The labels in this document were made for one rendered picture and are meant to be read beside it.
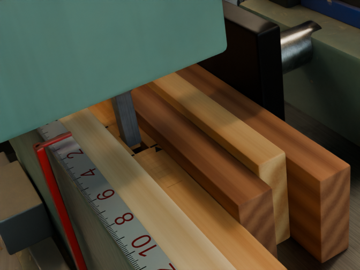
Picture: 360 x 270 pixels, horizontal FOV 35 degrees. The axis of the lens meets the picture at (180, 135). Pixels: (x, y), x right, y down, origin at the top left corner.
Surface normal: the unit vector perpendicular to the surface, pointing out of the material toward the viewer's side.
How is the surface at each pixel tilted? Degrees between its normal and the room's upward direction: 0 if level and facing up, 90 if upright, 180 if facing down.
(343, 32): 0
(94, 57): 90
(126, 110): 90
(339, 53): 68
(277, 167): 90
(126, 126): 90
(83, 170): 0
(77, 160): 0
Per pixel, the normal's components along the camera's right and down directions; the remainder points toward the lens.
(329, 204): 0.49, 0.43
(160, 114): -0.15, -0.81
